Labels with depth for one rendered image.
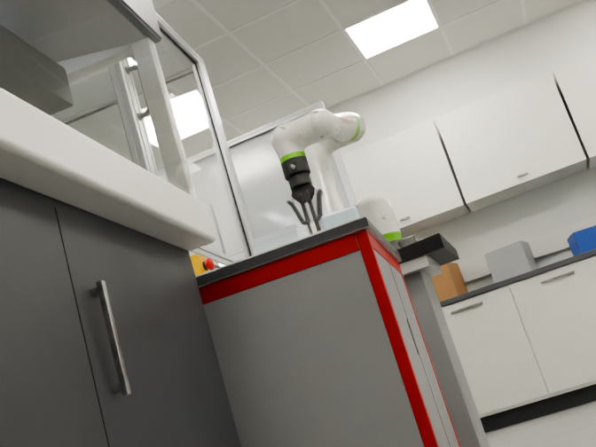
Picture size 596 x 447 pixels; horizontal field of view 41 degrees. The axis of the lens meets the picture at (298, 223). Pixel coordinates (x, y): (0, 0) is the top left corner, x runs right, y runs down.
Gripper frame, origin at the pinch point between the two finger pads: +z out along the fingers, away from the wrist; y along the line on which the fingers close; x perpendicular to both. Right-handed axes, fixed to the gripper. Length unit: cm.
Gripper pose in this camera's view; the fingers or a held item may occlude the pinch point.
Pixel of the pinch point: (315, 231)
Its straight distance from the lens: 267.5
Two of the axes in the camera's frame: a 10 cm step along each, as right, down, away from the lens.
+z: 2.8, 9.3, -2.5
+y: 9.3, -3.3, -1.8
